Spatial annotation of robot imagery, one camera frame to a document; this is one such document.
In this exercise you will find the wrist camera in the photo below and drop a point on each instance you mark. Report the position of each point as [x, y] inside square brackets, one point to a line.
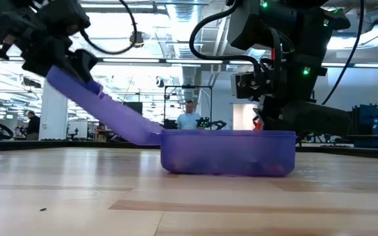
[64, 16]
[254, 26]

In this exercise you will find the black background monitor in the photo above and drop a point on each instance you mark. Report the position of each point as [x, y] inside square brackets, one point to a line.
[133, 107]

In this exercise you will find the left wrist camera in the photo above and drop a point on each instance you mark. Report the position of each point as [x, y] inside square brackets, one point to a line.
[64, 16]

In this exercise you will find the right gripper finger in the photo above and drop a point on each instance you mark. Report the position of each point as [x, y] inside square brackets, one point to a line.
[269, 114]
[317, 118]

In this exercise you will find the blue storage bins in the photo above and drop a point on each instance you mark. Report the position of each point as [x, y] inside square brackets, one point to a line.
[376, 126]

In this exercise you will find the red desk lamp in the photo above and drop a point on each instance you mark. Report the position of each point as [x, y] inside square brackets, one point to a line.
[257, 125]

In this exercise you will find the background robot arms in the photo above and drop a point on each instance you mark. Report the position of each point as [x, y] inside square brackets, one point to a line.
[213, 124]

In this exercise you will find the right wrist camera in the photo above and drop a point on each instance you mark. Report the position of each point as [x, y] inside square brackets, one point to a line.
[254, 26]

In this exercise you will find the person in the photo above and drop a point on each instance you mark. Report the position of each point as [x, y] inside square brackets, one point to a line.
[33, 126]
[189, 119]

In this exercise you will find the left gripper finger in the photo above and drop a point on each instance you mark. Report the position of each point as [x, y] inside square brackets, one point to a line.
[84, 64]

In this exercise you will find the purple translucent plastic supply box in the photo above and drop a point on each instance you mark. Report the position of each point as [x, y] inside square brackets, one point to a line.
[225, 154]

